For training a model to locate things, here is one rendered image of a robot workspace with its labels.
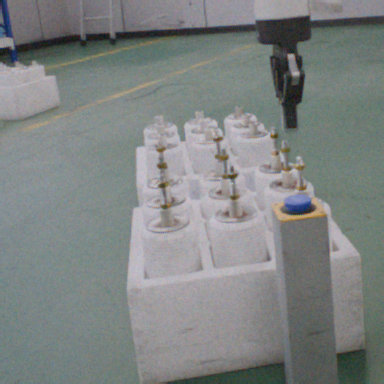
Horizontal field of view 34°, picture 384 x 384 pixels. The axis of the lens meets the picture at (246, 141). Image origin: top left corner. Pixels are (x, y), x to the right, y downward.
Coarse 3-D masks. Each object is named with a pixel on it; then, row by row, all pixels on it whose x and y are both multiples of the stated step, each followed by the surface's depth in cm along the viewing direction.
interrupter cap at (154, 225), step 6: (174, 216) 110; (180, 216) 110; (186, 216) 109; (150, 222) 108; (156, 222) 108; (180, 222) 107; (186, 222) 107; (150, 228) 105; (156, 228) 105; (162, 228) 105; (168, 228) 105; (174, 228) 104; (180, 228) 105
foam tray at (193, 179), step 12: (180, 144) 189; (144, 156) 179; (144, 168) 167; (192, 168) 164; (240, 168) 160; (252, 168) 159; (144, 180) 157; (192, 180) 155; (252, 180) 158; (192, 192) 156
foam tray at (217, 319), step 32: (352, 256) 106; (128, 288) 101; (160, 288) 102; (192, 288) 103; (224, 288) 103; (256, 288) 104; (352, 288) 107; (160, 320) 103; (192, 320) 104; (224, 320) 105; (256, 320) 106; (352, 320) 108; (160, 352) 104; (192, 352) 105; (224, 352) 106; (256, 352) 107
